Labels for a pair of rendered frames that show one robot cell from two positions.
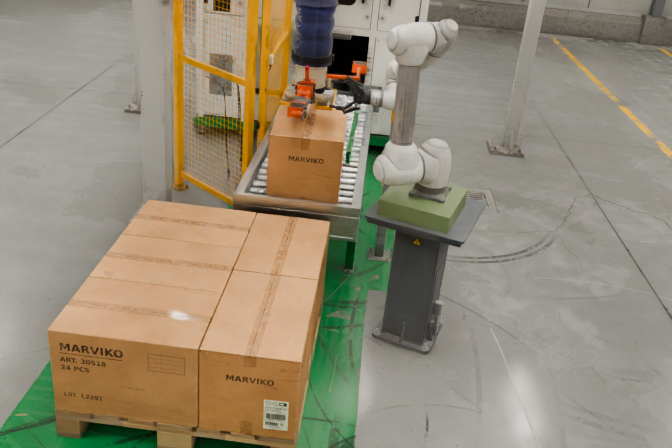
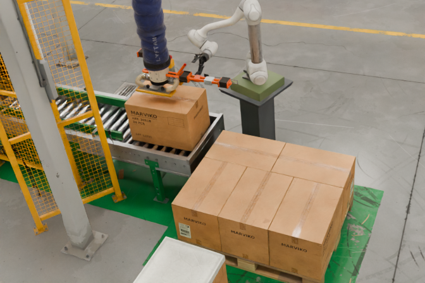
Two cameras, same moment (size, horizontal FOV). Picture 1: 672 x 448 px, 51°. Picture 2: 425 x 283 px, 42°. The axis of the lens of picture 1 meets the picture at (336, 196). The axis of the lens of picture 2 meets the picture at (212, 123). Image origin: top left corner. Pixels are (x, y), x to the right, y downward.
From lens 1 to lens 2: 4.21 m
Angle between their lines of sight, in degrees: 55
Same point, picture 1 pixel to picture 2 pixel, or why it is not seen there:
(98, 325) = (319, 223)
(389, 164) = (265, 72)
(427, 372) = not seen: hidden behind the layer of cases
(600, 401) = (323, 102)
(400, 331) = not seen: hidden behind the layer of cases
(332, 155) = (204, 99)
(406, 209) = (269, 88)
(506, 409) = (324, 129)
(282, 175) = (194, 130)
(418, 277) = (269, 115)
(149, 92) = (61, 168)
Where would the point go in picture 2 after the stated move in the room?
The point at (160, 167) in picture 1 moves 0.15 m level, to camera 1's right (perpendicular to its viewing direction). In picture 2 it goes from (81, 210) to (92, 198)
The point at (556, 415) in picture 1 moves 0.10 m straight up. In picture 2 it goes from (330, 117) to (330, 109)
